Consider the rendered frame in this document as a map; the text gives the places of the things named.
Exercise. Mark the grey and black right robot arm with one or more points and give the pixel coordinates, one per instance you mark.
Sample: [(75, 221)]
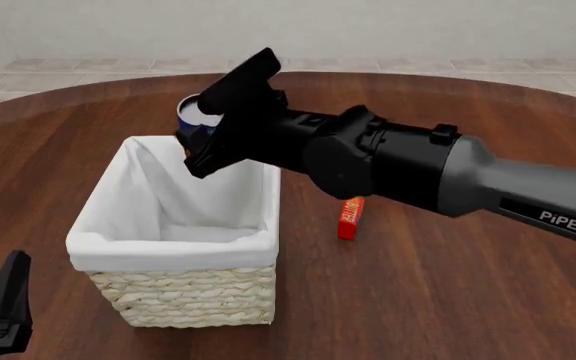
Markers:
[(418, 168)]

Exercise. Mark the woven basket with white liner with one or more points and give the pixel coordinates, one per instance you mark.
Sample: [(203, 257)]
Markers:
[(178, 240)]

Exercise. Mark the blue and white soup tin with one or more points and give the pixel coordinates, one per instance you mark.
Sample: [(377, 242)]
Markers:
[(191, 117)]

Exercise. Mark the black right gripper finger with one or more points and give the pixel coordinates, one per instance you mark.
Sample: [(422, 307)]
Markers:
[(240, 80), (202, 159)]

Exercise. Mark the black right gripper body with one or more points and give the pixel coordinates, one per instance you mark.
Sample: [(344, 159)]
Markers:
[(253, 120)]

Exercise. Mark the red butter box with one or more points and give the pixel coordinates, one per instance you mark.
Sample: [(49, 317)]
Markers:
[(351, 221)]

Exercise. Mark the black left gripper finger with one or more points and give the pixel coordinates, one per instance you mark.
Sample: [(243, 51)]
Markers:
[(5, 288)]

